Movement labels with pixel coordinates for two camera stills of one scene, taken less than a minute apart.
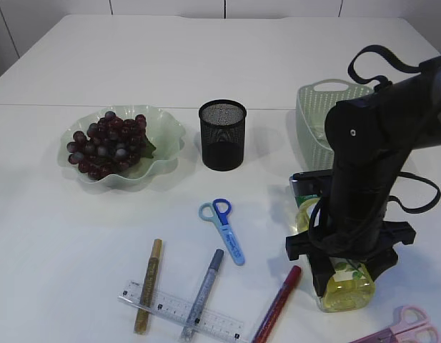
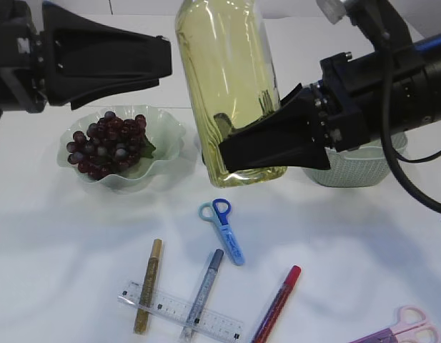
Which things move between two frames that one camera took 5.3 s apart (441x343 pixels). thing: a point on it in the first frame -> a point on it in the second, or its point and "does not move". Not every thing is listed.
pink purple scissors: [412, 329] does not move
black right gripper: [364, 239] -> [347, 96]
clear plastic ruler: [180, 311] does not move
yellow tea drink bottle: [352, 288] -> [226, 50]
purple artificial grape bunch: [111, 146] does not move
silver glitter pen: [201, 296] does not move
